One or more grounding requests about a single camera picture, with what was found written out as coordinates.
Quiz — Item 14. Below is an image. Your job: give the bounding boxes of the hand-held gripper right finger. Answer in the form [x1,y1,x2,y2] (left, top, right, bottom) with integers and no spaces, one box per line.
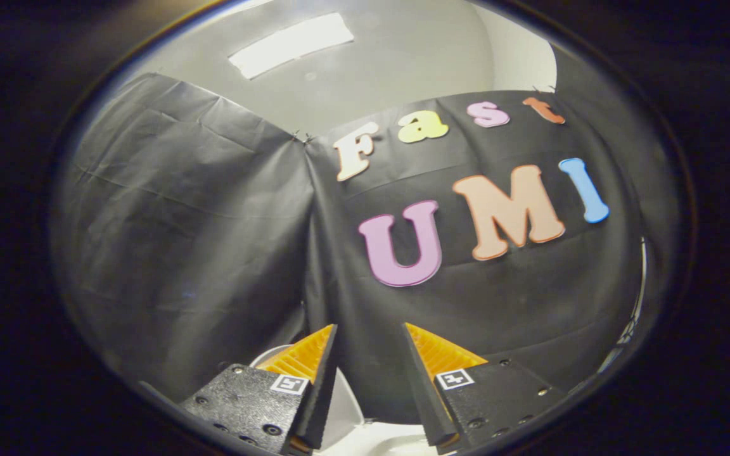
[401,322,568,455]

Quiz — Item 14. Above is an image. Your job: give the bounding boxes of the black backdrop cloth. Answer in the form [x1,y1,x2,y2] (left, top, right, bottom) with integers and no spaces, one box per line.
[51,47,682,425]

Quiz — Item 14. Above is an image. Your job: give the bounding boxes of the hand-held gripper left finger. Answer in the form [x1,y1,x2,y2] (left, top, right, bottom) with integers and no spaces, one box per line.
[178,324,339,456]

